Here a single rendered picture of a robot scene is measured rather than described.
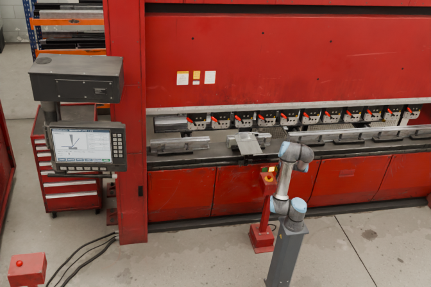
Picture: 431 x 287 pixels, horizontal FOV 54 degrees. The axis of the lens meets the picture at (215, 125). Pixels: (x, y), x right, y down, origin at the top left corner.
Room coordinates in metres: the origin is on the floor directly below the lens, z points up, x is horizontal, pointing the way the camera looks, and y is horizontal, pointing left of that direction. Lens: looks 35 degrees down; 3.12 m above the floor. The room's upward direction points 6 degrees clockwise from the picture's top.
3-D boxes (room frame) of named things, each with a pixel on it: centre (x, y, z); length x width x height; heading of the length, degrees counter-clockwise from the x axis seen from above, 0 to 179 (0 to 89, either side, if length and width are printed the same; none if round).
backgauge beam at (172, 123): (3.38, -0.56, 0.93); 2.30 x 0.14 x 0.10; 105
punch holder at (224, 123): (2.94, -0.03, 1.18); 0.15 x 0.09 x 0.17; 105
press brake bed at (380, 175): (3.12, -0.89, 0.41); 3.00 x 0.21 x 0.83; 105
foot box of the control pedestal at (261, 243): (2.69, -0.54, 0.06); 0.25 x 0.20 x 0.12; 16
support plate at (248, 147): (2.86, -0.29, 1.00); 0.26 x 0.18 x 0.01; 15
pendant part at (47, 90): (2.20, 0.84, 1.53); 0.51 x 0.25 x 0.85; 97
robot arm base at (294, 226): (2.21, -0.65, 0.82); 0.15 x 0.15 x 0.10
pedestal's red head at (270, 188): (2.72, -0.53, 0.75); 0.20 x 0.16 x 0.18; 106
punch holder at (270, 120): (3.04, -0.42, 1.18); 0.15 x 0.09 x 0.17; 105
